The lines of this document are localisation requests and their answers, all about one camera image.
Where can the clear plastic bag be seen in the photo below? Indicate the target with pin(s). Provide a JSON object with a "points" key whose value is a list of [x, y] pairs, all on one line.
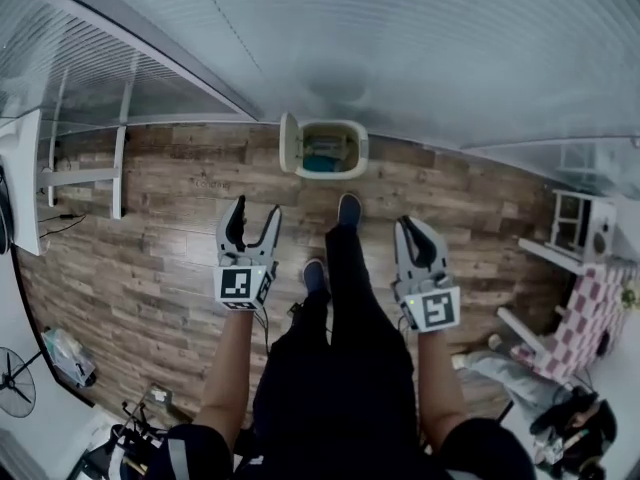
{"points": [[67, 355]]}

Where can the white trash bin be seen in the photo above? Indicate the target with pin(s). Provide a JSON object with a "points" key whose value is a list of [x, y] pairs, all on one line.
{"points": [[356, 160]]}

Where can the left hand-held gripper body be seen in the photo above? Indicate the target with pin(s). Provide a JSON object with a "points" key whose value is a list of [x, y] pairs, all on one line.
{"points": [[235, 284]]}

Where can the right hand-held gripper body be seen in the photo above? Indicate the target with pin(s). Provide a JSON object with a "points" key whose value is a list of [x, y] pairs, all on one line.
{"points": [[437, 310]]}

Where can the white table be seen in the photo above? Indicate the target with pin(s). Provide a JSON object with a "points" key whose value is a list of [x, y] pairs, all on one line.
{"points": [[22, 178]]}

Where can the pink checkered tablecloth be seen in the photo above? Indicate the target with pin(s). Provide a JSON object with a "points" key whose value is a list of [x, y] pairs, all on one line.
{"points": [[587, 318]]}

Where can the blue trash in bin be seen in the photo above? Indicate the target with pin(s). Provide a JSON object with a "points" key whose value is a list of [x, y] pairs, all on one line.
{"points": [[322, 164]]}

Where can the person's right forearm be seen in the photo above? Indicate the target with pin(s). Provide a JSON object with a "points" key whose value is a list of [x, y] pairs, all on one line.
{"points": [[440, 383]]}

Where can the person's left forearm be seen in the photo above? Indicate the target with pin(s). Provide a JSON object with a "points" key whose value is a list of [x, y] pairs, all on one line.
{"points": [[227, 368]]}

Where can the black standing fan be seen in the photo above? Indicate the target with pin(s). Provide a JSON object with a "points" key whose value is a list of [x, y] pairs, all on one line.
{"points": [[15, 383]]}

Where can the person's left dark shoe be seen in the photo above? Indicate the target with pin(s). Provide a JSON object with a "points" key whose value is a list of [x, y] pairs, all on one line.
{"points": [[313, 275]]}

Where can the person's right dark shoe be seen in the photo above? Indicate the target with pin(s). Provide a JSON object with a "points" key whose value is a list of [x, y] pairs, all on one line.
{"points": [[349, 210]]}

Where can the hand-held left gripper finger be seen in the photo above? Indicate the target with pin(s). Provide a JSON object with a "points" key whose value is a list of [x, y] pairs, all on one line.
{"points": [[272, 238], [234, 228]]}

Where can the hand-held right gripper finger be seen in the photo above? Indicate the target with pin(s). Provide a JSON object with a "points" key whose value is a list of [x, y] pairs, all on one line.
{"points": [[432, 248], [404, 253]]}

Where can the person's dark shoe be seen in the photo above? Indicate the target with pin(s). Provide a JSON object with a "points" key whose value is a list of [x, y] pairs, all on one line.
{"points": [[349, 210], [313, 275]]}

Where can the black equipment pile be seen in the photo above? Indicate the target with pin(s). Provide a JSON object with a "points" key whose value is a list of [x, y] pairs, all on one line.
{"points": [[127, 443]]}

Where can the white trash bin lid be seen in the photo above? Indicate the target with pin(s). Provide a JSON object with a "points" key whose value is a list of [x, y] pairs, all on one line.
{"points": [[288, 143]]}

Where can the person's black trousers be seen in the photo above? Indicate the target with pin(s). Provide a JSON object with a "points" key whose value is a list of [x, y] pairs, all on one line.
{"points": [[345, 348]]}

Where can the person's dark shirt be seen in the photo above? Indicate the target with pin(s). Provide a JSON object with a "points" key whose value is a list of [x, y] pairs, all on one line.
{"points": [[200, 453]]}

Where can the white shelf board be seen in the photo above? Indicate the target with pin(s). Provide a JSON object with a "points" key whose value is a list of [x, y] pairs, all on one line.
{"points": [[547, 254]]}

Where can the small green plant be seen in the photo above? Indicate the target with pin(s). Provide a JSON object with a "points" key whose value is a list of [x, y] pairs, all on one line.
{"points": [[629, 298]]}

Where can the white microwave oven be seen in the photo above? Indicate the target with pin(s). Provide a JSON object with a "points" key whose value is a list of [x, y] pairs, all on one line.
{"points": [[585, 225]]}

